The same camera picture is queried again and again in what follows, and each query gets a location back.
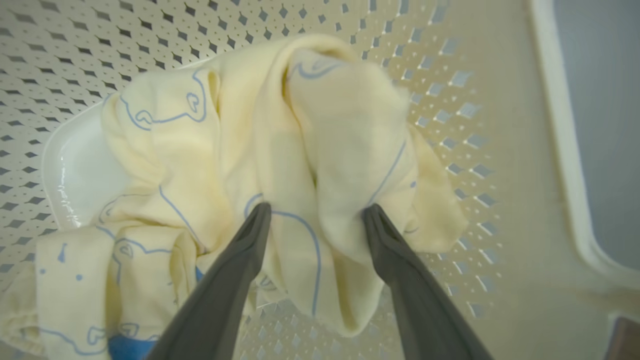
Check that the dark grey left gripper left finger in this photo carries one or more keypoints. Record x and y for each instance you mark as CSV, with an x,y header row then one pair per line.
x,y
215,305

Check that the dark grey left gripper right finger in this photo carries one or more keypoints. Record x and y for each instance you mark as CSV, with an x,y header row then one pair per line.
x,y
425,310

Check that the cream perforated basket brown rim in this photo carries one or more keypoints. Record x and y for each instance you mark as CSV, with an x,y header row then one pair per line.
x,y
475,75

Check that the cream garment with blue print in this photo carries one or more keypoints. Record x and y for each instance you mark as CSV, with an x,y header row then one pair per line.
x,y
200,165

